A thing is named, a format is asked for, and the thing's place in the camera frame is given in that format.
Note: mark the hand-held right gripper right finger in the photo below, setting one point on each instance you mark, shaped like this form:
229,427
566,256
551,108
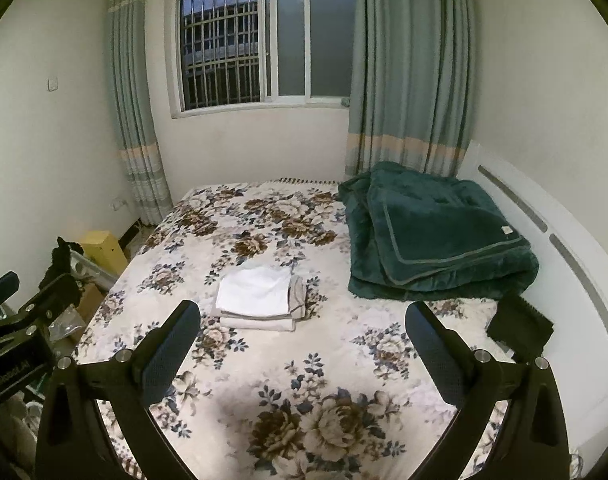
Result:
434,360

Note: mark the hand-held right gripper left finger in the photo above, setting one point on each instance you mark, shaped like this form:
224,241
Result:
169,355

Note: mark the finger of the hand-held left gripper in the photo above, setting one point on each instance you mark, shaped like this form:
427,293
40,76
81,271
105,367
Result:
1,287
53,292

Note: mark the white t-shirt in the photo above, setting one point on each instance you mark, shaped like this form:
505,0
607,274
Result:
254,292

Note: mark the black hanging clothing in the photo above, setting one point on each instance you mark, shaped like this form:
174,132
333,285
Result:
61,262

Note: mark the clear plastic bag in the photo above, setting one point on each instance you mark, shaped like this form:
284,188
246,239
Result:
68,325

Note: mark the cardboard box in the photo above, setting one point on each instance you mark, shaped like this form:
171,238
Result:
89,302

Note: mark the grey metal rack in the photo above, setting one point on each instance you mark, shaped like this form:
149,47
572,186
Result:
94,271

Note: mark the yellow box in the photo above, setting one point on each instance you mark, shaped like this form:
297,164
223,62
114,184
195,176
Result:
106,252

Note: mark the black cloth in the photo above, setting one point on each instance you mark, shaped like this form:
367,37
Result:
521,330

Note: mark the folded cream garment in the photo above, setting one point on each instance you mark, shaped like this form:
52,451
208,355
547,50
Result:
259,324

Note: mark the bed with floral blanket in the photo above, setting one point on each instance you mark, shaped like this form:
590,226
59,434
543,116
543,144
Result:
284,385

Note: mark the dark green quilt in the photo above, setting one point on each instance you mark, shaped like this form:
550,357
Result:
434,230

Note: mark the folded beige garment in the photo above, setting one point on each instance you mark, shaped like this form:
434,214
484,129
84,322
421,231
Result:
298,297

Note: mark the white headboard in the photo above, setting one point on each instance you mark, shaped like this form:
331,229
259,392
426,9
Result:
574,240

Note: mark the green striped curtain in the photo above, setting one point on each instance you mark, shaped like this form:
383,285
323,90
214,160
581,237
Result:
136,110
409,70

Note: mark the barred window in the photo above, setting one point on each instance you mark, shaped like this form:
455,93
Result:
264,40

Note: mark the white wall socket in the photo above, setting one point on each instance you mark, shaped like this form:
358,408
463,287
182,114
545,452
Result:
118,204

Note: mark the white wall switch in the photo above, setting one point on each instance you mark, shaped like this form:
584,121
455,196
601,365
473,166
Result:
53,83

